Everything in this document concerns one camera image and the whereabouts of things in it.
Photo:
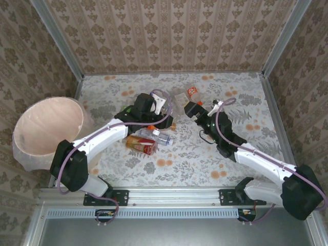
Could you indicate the clear bottle bluish base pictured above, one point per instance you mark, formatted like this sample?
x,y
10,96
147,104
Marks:
x,y
161,138

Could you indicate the large clear bottle white label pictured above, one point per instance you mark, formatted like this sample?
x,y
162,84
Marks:
x,y
180,98

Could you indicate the orange label bottle white cap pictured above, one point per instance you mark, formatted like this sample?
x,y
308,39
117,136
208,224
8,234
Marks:
x,y
192,91

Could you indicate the red gold label bottle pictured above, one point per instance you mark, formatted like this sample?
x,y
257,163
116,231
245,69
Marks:
x,y
141,145

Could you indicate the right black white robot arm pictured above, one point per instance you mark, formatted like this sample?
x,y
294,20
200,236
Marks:
x,y
264,164

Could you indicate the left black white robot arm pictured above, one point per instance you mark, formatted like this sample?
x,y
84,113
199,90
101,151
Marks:
x,y
102,138

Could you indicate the floral tablecloth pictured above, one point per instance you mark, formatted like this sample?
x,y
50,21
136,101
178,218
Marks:
x,y
179,169

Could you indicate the grey metal panel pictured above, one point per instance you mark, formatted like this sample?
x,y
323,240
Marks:
x,y
166,233

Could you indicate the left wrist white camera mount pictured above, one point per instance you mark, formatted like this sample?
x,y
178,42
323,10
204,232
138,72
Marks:
x,y
159,102

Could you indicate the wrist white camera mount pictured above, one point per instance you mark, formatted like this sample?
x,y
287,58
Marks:
x,y
216,106
159,102

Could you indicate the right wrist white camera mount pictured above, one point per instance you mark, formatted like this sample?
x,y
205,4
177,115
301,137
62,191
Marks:
x,y
216,106

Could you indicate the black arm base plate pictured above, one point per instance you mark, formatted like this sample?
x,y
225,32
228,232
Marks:
x,y
123,197
225,197

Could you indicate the aluminium mounting rail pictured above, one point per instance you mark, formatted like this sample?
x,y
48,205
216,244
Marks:
x,y
174,196

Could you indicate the aluminium frame post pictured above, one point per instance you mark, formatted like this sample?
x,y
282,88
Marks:
x,y
284,38
61,41

